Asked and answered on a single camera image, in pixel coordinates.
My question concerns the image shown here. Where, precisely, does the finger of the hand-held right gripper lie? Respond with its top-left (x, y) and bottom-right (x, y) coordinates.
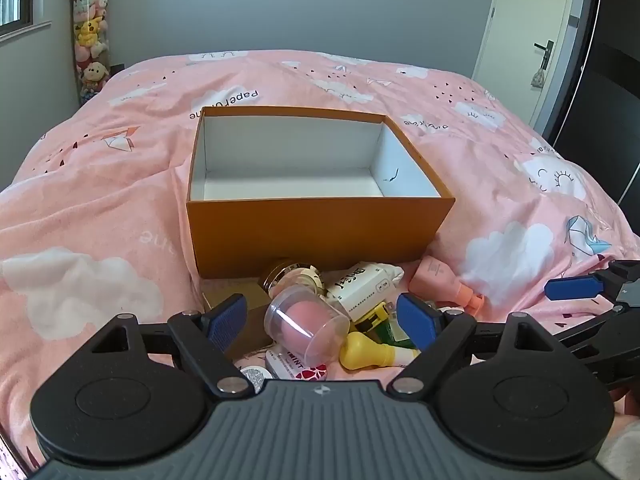
top-left (544, 259), bottom-right (640, 307)
top-left (552, 305), bottom-right (640, 391)

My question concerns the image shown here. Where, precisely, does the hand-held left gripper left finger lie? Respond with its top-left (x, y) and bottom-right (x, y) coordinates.
top-left (87, 294), bottom-right (254, 397)

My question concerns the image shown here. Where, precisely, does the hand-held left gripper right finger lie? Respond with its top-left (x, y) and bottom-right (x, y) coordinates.
top-left (392, 292), bottom-right (563, 396)

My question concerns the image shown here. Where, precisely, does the white round jar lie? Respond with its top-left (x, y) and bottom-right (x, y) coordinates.
top-left (239, 364), bottom-right (273, 395)

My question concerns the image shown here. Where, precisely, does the gold-capped glass bottle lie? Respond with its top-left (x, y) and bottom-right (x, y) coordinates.
top-left (258, 258), bottom-right (326, 306)

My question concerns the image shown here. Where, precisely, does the clear case with pink sponge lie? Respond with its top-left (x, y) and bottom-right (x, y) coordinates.
top-left (264, 285), bottom-right (351, 367)

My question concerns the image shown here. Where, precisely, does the white bottle with red print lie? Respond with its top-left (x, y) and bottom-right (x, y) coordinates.
top-left (264, 347), bottom-right (328, 381)

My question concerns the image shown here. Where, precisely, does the orange cardboard box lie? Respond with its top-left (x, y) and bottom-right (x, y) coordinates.
top-left (186, 105), bottom-right (457, 280)

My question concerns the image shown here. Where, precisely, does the green and yellow tube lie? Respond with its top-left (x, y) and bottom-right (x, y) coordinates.
top-left (357, 302), bottom-right (418, 352)

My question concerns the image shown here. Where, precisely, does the pink tube with orange cap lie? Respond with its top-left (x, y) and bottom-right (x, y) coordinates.
top-left (409, 255), bottom-right (487, 317)

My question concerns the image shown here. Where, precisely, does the yellow bulb-shaped bottle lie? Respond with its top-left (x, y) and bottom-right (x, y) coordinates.
top-left (339, 331), bottom-right (421, 371)

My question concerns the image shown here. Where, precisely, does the white printed packet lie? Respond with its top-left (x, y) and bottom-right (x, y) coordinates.
top-left (325, 261), bottom-right (405, 322)

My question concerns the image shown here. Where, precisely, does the pink printed blanket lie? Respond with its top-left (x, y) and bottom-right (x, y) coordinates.
top-left (0, 49), bottom-right (640, 471)

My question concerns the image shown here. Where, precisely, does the dark wardrobe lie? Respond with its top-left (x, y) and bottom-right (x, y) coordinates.
top-left (550, 0), bottom-right (640, 221)

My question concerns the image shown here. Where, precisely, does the white door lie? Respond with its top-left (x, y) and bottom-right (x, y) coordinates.
top-left (472, 0), bottom-right (581, 131)

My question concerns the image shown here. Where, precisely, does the hanging stuffed toy organizer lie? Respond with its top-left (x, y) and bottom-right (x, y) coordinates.
top-left (67, 0), bottom-right (115, 107)

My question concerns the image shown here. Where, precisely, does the black door handle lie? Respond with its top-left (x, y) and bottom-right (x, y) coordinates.
top-left (534, 39), bottom-right (556, 68)

